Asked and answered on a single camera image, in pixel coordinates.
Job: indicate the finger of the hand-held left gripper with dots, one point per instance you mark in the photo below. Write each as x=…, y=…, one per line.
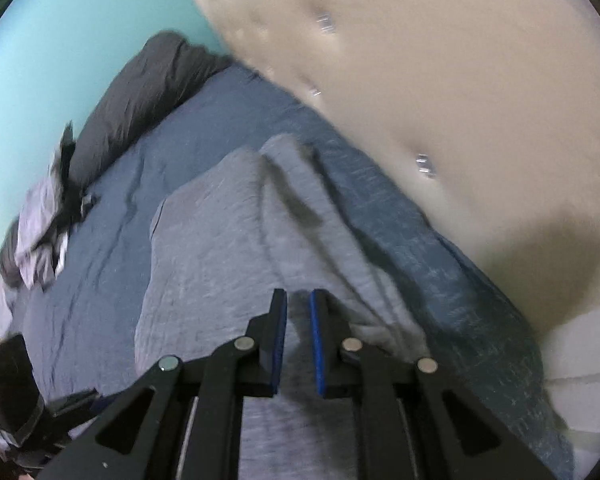
x=72, y=402

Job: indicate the light grey garment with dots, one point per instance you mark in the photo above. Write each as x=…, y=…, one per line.
x=35, y=240

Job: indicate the light grey duvet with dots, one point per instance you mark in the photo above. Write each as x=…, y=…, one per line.
x=5, y=310

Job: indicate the dark grey rolled quilt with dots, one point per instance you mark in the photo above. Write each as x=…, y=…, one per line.
x=140, y=100

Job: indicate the small grey cloth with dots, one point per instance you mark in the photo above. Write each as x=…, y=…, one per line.
x=87, y=203

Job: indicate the cream tufted headboard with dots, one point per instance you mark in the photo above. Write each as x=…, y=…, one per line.
x=430, y=85

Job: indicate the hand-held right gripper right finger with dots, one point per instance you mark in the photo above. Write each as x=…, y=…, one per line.
x=318, y=355

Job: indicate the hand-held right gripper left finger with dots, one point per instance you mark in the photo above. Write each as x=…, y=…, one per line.
x=280, y=350

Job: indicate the grey knitted sweater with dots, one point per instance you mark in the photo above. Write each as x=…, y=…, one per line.
x=220, y=260

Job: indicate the bed with blue sheet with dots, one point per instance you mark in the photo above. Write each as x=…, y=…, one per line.
x=105, y=270

